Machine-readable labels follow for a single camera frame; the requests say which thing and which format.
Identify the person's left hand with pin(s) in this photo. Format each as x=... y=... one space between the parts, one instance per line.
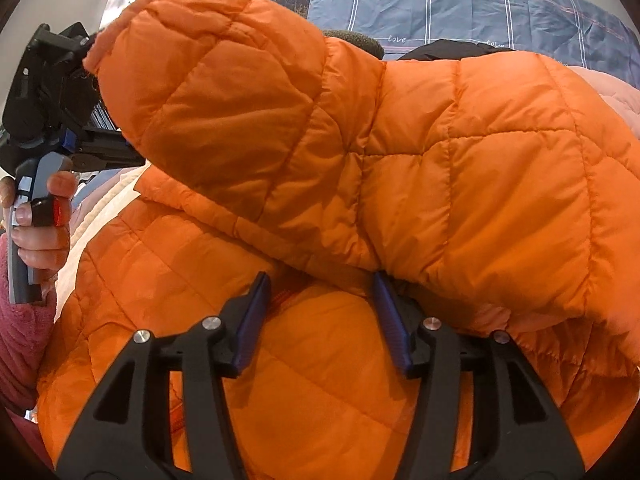
x=42 y=245

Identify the olive fleece garment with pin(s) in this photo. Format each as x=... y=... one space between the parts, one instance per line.
x=357 y=42

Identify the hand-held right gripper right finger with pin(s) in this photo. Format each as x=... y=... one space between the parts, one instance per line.
x=392 y=325

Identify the person's left forearm pink sleeve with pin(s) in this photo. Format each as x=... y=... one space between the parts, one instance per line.
x=22 y=340

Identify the black jacket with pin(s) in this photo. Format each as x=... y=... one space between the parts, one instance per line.
x=455 y=50

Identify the cream printed blanket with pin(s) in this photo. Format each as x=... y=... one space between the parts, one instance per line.
x=100 y=215

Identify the pink puffer jacket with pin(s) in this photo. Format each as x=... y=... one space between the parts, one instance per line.
x=612 y=95

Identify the orange puffer jacket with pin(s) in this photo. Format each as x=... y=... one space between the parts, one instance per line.
x=400 y=185

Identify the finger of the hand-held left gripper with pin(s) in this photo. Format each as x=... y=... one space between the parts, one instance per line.
x=110 y=147

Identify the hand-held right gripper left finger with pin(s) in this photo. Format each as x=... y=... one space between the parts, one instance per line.
x=252 y=325

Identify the blue plaid quilt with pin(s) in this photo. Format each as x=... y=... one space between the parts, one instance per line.
x=450 y=5

